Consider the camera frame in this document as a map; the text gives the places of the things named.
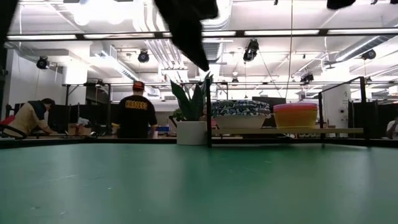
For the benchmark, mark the blue storage bin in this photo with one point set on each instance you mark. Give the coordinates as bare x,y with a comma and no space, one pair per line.
163,128

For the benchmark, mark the wooden shelf with black frame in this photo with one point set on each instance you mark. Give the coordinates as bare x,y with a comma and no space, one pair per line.
342,131

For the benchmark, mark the yellow plastic bowl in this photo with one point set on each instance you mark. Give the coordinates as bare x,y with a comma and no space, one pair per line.
295,121

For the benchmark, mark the blue patterned paper bowl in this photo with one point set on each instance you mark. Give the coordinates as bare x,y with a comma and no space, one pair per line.
241,103
241,123
241,109

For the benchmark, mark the black ceiling spotlight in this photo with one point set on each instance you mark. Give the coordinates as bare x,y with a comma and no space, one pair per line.
251,51
43,63
369,54
143,57
307,78

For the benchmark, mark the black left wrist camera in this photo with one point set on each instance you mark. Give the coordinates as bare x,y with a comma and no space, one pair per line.
206,9

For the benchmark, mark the white plant pot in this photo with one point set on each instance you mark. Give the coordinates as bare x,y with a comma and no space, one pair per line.
191,133

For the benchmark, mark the cardboard box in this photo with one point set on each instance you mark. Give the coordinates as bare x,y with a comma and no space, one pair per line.
79,130

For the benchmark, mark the silver ventilation duct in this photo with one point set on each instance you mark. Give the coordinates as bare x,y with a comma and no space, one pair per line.
367,46

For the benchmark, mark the red plastic bowl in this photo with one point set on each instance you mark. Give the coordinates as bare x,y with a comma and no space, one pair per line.
295,108

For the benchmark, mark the black flat monitor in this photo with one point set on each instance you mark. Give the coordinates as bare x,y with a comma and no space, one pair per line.
278,100

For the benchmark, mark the green table mat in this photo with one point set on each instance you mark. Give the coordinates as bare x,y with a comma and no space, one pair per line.
199,186

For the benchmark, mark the green snake plant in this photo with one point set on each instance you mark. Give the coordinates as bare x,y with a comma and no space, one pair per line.
189,105

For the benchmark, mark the person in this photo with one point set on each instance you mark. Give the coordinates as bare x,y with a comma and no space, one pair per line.
28,118
392,129
136,115

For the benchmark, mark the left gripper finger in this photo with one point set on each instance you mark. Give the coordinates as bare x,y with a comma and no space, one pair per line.
183,28

